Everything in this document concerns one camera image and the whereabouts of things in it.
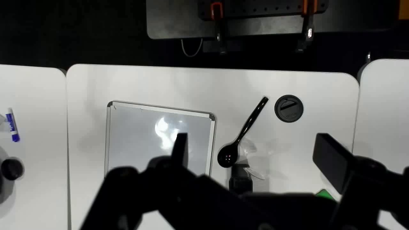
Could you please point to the blue whiteboard marker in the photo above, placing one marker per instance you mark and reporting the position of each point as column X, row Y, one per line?
column 12, row 121

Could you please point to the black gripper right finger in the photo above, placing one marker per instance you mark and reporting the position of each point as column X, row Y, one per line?
column 366, row 187

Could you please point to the orange black clamp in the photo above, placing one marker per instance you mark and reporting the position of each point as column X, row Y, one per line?
column 310, row 8
column 216, row 9

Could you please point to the green eraser block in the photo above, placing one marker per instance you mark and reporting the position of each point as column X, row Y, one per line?
column 325, row 193

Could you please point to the clear plastic spoon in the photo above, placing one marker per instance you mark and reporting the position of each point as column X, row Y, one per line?
column 247, row 158

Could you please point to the small framed whiteboard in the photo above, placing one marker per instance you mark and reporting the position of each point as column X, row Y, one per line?
column 137, row 133

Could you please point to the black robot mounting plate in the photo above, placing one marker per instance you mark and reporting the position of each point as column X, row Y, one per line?
column 171, row 19

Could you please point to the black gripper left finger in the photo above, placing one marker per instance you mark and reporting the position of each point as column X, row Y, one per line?
column 186, row 201

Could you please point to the black slotted ladle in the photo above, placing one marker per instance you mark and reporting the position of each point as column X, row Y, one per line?
column 229, row 153

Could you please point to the black glass pot lid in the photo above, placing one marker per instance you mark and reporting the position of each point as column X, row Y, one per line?
column 10, row 170

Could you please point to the round black cap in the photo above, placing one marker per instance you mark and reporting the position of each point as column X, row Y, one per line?
column 289, row 109

